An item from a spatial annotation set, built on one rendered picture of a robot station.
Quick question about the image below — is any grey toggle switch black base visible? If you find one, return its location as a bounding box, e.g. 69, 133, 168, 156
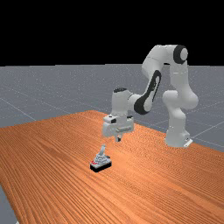
89, 144, 113, 173

